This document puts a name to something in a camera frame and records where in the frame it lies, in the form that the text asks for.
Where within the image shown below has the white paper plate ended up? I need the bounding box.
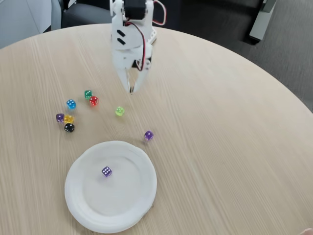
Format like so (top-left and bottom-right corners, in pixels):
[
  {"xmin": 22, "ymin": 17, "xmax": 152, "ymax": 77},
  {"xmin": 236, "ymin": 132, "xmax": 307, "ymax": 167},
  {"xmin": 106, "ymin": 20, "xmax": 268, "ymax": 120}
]
[{"xmin": 64, "ymin": 140, "xmax": 157, "ymax": 234}]

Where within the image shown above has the dark office chair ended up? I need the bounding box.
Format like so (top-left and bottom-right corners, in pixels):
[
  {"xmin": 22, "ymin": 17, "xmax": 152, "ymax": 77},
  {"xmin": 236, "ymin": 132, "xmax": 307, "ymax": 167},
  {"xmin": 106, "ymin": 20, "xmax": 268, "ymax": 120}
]
[{"xmin": 61, "ymin": 0, "xmax": 113, "ymax": 29}]

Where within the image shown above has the light grey cabinet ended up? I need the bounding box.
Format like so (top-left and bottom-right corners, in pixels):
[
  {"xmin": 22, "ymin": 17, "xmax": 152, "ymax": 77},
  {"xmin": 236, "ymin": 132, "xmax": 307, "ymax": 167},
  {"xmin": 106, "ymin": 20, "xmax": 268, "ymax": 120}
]
[{"xmin": 0, "ymin": 0, "xmax": 62, "ymax": 49}]

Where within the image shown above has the grey desk leg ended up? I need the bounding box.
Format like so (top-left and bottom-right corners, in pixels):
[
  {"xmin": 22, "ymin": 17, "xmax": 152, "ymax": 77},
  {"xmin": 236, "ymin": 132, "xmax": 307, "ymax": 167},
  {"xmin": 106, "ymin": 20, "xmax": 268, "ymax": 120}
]
[{"xmin": 249, "ymin": 0, "xmax": 278, "ymax": 45}]

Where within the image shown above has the red black servo cable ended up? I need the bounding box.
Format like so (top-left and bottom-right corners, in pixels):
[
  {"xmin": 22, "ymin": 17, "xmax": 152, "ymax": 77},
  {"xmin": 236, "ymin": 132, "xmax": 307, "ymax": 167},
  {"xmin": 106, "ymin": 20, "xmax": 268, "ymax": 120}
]
[{"xmin": 124, "ymin": 0, "xmax": 168, "ymax": 72}]

